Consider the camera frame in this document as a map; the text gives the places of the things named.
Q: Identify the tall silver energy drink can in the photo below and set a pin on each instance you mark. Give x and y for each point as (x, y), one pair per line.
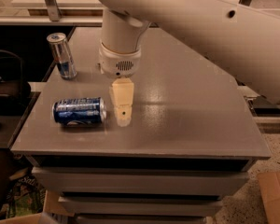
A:
(62, 55)

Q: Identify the cardboard box right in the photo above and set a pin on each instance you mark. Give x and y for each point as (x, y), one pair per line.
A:
(269, 184)

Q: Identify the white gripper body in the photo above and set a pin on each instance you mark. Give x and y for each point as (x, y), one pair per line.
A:
(118, 63)

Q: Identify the cardboard box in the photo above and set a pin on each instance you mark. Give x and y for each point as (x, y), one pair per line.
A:
(269, 184)
(53, 213)

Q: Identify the grey drawer cabinet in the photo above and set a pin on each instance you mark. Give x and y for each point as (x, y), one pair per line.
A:
(190, 143)

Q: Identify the cardboard box bottom left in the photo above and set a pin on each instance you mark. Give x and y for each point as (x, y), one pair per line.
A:
(53, 213)

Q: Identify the black office chair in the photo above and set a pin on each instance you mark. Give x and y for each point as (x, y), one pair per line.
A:
(14, 88)

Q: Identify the blue pepsi can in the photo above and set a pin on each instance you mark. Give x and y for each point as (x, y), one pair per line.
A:
(79, 111)

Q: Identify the metal railing frame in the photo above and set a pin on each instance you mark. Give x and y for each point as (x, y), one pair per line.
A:
(49, 6)

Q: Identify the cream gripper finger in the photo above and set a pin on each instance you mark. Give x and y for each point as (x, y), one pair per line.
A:
(121, 93)

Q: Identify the green printed bag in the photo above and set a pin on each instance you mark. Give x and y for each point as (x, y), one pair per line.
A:
(25, 196)

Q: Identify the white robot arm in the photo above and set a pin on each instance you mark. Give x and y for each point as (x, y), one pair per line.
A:
(241, 40)

